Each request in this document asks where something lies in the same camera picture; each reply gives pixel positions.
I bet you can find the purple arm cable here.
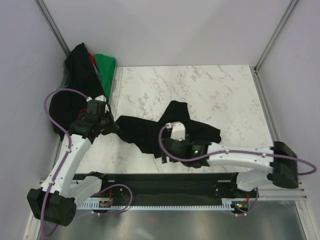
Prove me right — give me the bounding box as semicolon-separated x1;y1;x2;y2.
158;124;317;217
39;88;133;238

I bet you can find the white slotted cable duct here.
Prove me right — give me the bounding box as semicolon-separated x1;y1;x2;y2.
77;197;248;211

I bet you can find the black t shirt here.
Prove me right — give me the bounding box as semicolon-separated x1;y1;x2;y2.
48;43;116;131
116;100;222;158

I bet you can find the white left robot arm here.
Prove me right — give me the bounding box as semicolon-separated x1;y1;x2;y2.
27;95;119;227

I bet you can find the aluminium front rail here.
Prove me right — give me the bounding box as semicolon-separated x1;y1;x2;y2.
34;178;308;201

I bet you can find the left aluminium frame post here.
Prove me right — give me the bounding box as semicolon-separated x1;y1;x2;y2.
35;0;71;57

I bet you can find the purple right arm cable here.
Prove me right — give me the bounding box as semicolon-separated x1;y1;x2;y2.
158;124;317;217

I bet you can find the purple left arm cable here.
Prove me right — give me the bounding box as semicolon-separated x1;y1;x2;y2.
39;88;133;238

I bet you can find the right aluminium frame post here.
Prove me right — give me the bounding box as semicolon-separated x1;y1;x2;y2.
252;0;300;75

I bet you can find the aluminium frame post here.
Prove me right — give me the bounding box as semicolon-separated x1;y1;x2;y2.
252;0;300;75
35;0;71;57

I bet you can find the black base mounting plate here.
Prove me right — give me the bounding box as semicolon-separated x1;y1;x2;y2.
74;172;261;207

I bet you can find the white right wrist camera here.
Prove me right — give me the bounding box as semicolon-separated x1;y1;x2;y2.
165;121;186;142

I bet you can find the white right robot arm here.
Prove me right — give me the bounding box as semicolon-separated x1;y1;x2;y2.
159;138;299;197

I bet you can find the clear plastic bin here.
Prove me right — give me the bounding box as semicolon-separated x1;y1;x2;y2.
64;57;117;105

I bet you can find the green t shirt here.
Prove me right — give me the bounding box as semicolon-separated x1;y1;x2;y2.
93;53;116;100

